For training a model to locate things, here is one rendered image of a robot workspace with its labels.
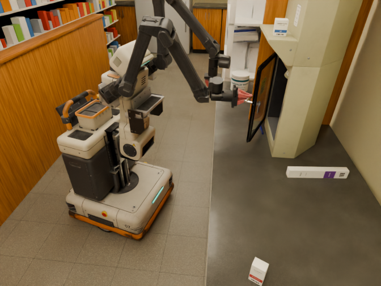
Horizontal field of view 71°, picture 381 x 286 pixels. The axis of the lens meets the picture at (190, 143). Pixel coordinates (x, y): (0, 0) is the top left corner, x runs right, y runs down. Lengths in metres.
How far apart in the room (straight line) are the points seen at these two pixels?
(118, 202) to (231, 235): 1.22
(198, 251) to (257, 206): 1.05
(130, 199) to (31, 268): 0.80
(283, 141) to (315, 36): 0.49
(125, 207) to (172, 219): 0.45
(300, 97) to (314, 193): 0.42
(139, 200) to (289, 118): 1.26
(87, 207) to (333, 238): 1.64
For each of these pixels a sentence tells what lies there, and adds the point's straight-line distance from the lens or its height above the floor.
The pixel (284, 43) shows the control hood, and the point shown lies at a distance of 1.17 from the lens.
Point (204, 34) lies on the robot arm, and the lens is 1.60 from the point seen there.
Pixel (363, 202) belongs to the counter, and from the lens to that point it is 1.34.
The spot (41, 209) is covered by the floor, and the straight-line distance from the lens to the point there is 2.67.
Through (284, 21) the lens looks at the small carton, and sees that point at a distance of 1.23.
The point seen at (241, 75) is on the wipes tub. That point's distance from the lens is 1.98.
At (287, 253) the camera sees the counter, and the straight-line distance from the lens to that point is 1.04.
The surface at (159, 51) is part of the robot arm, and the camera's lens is 1.72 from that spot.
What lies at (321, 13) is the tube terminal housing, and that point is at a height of 1.61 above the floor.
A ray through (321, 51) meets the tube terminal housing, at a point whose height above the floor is 1.47.
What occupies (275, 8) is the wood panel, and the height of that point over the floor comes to 1.57.
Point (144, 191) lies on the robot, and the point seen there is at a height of 0.28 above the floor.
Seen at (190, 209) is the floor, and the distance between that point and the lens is 2.35.
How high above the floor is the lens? 1.77
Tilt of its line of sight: 35 degrees down
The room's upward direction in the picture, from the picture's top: 1 degrees clockwise
